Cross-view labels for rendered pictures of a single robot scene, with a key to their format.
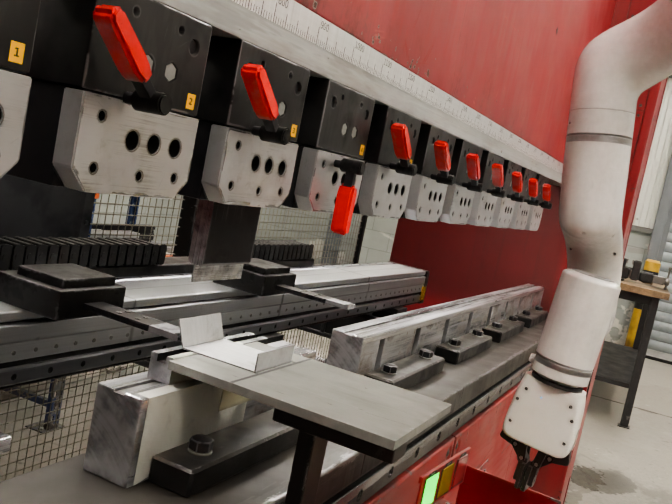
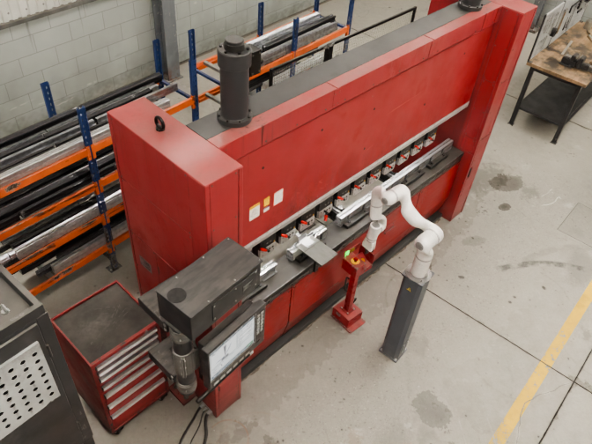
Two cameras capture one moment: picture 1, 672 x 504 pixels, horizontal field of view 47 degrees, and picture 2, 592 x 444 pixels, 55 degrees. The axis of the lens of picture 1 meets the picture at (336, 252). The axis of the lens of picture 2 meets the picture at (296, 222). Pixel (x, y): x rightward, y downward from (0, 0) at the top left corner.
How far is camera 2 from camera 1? 3.61 m
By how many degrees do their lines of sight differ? 40
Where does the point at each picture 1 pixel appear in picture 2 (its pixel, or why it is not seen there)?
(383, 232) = not seen: outside the picture
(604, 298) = (375, 231)
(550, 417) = (368, 245)
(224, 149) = (300, 226)
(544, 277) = (455, 135)
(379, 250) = not seen: outside the picture
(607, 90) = (374, 200)
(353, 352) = (339, 220)
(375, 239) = not seen: outside the picture
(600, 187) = (373, 214)
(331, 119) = (321, 206)
